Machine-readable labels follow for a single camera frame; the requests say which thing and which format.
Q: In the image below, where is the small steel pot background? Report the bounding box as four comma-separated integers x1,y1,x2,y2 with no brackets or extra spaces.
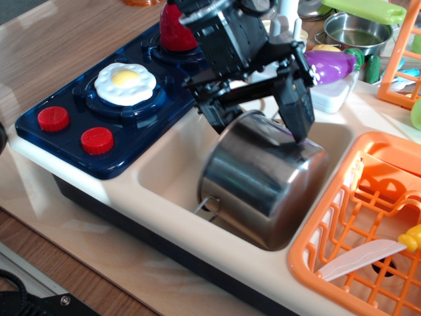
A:
314,12,394,57

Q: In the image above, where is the red stove knob left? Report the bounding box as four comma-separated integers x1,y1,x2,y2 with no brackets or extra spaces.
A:
37,106,70,132

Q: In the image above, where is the white toy faucet base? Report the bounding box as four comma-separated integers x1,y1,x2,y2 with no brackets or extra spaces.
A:
246,60,360,114

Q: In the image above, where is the black metal bracket bottom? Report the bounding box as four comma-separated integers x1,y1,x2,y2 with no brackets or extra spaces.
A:
1,291,99,316

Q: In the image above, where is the orange dish rack basket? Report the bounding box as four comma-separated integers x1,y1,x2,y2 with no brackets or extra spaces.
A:
288,132,420,315

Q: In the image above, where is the white plastic toy knife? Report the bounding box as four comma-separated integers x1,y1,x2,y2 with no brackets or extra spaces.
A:
316,224,420,282

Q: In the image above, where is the toy fried egg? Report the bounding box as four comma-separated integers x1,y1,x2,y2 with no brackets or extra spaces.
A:
94,63,157,106

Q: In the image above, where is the cream toy sink unit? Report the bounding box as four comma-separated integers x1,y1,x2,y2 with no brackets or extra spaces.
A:
10,82,420,315

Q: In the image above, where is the orange plastic rack background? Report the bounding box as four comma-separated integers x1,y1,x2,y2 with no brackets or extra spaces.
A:
377,1,420,110

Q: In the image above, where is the red toy pepper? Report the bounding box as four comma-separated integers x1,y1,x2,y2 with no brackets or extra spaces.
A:
159,3,198,52

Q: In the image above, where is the purple toy eggplant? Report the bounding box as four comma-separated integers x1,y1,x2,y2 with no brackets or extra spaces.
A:
305,50,359,85

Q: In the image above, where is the stainless steel pot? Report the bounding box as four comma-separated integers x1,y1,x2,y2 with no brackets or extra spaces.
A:
197,111,330,251

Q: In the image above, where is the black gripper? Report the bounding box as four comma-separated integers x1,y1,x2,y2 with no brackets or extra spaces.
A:
179,1,314,143

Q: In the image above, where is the green plastic cutting board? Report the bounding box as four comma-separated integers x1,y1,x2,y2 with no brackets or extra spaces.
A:
321,0,407,25

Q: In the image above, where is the blue toy stove top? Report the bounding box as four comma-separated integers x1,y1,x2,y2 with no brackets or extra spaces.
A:
14,24,208,180

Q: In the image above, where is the red stove knob right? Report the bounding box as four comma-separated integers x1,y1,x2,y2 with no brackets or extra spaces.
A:
80,127,114,155

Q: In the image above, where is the green toy cucumber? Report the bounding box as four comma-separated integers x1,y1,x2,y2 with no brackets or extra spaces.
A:
364,55,381,84

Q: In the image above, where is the red stove knob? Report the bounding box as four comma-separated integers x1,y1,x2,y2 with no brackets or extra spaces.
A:
80,127,114,155
37,106,70,132

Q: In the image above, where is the black cable bottom left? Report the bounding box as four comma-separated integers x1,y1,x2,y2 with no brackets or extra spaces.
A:
0,269,30,316

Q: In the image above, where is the orange transparent lid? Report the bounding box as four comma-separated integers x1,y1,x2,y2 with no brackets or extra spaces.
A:
122,0,161,7

